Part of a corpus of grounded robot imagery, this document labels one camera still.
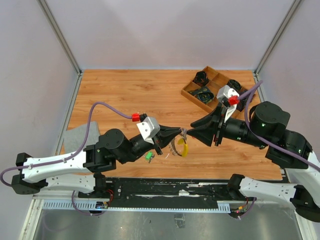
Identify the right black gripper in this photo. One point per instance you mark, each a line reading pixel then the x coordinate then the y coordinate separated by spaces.
pixel 206 126

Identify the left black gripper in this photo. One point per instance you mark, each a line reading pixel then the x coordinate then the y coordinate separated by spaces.
pixel 165 134

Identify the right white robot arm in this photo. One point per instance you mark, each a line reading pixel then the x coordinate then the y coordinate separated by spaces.
pixel 266 128

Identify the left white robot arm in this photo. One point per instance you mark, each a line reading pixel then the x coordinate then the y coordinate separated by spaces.
pixel 112 147

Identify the green tagged key lower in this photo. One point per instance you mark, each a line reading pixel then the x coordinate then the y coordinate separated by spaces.
pixel 149 156

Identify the rolled dark tie front-left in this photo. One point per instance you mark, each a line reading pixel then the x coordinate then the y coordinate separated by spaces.
pixel 203 94

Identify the wooden compartment tray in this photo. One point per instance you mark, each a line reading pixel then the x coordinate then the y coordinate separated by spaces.
pixel 216 80

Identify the rolled dark tie right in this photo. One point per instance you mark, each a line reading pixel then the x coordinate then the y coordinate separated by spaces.
pixel 242 103

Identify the rolled dark tie top-right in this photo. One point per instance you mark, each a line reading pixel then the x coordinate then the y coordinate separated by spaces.
pixel 234 84

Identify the rolled dark tie top-left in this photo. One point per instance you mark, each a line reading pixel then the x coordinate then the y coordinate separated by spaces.
pixel 201 78

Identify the grey felt pad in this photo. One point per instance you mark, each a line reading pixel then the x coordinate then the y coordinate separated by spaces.
pixel 74 138

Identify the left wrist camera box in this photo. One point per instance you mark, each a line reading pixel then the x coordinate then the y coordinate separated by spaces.
pixel 148 129

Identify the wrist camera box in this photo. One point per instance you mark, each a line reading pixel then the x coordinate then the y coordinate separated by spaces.
pixel 148 129
pixel 229 98

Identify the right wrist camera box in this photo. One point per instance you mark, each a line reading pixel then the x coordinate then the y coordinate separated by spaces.
pixel 229 98

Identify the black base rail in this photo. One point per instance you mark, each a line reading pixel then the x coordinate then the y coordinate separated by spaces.
pixel 162 193

